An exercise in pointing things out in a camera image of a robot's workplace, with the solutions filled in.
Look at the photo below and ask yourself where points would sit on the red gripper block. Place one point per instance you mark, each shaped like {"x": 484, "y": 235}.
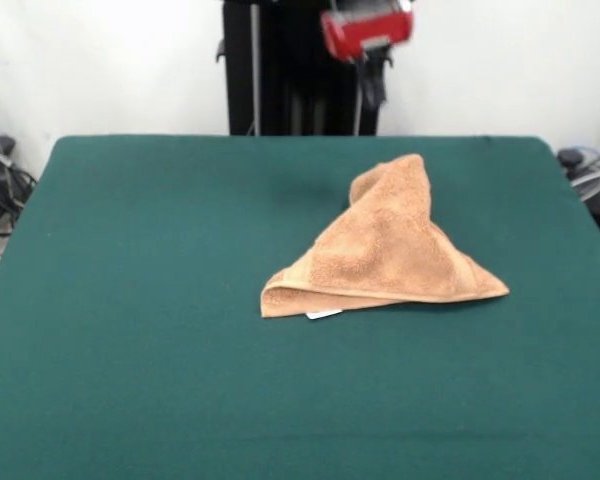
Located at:
{"x": 365, "y": 30}

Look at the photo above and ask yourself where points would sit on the tan terry towel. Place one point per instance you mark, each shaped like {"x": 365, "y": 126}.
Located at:
{"x": 390, "y": 240}

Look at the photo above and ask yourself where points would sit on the dark green table cloth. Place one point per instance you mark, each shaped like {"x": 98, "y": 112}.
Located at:
{"x": 130, "y": 350}

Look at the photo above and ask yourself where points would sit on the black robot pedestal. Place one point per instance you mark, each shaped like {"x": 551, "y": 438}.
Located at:
{"x": 280, "y": 75}

